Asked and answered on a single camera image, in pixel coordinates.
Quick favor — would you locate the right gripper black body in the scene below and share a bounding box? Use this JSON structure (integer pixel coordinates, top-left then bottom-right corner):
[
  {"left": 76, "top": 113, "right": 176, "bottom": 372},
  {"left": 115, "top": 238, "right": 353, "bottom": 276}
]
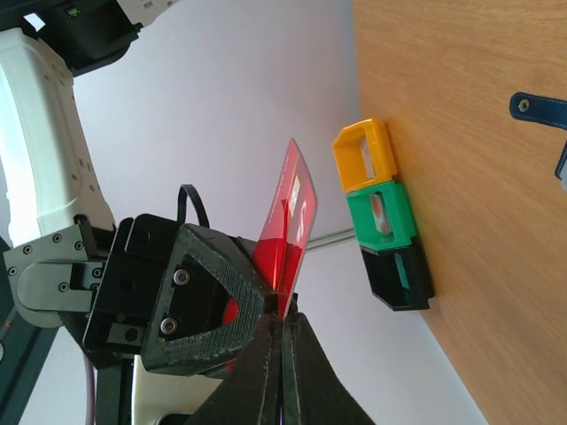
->
[{"left": 3, "top": 215, "right": 178, "bottom": 368}]

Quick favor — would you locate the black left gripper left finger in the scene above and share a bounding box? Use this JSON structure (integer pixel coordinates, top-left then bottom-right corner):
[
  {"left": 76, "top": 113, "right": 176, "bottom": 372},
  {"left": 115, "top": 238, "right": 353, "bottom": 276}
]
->
[{"left": 187, "top": 314, "right": 283, "bottom": 424}]

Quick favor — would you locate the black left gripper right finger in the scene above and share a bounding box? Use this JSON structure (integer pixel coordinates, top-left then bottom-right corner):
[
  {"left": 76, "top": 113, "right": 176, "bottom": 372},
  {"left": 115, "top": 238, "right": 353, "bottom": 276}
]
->
[{"left": 281, "top": 312, "right": 373, "bottom": 424}]

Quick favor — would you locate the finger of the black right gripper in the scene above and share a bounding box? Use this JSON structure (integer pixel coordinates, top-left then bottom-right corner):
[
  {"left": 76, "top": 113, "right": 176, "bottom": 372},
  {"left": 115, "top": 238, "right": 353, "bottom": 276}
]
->
[{"left": 141, "top": 224, "right": 277, "bottom": 376}]

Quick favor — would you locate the red credit card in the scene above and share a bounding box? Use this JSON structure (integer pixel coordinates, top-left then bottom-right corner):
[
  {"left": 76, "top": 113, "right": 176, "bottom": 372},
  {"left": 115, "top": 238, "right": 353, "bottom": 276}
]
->
[{"left": 231, "top": 138, "right": 318, "bottom": 326}]

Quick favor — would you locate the blue leather card holder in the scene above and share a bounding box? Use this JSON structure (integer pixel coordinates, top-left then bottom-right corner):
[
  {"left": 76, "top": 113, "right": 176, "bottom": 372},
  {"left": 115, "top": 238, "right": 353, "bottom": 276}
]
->
[{"left": 509, "top": 91, "right": 567, "bottom": 191}]

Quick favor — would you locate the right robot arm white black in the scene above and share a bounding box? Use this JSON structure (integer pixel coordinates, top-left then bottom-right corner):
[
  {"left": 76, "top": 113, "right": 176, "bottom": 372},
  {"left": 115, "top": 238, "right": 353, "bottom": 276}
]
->
[{"left": 1, "top": 1, "right": 278, "bottom": 375}]

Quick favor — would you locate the teal card stack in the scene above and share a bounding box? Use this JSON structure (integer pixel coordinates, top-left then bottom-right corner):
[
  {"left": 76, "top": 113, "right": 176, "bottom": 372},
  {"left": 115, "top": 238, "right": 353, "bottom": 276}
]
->
[{"left": 394, "top": 252, "right": 409, "bottom": 290}]

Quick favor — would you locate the white red card stack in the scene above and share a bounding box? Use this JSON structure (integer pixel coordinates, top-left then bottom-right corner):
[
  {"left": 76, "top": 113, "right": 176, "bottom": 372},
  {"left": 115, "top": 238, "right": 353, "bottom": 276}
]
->
[{"left": 370, "top": 192, "right": 392, "bottom": 235}]

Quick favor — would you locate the white grey card stack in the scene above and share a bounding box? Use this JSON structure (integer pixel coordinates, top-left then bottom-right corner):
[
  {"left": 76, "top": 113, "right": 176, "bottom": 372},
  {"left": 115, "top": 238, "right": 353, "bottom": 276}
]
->
[{"left": 361, "top": 138, "right": 376, "bottom": 179}]

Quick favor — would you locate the black bin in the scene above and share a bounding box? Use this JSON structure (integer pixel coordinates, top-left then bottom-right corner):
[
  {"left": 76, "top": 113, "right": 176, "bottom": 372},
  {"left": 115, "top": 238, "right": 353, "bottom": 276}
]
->
[{"left": 361, "top": 243, "right": 435, "bottom": 312}]

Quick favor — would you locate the yellow bin on right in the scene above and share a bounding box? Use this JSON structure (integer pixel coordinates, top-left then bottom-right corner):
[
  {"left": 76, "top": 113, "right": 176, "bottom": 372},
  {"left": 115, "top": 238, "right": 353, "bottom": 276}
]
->
[{"left": 332, "top": 118, "right": 398, "bottom": 193}]

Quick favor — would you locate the green bin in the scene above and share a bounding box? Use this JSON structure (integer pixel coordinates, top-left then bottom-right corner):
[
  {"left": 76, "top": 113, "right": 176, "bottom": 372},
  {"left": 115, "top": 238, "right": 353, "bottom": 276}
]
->
[{"left": 346, "top": 181, "right": 417, "bottom": 251}]

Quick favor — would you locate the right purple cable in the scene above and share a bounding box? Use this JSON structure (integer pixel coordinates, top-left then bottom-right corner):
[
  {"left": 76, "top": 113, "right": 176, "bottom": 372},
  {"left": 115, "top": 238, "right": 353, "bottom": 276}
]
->
[{"left": 83, "top": 353, "right": 98, "bottom": 425}]

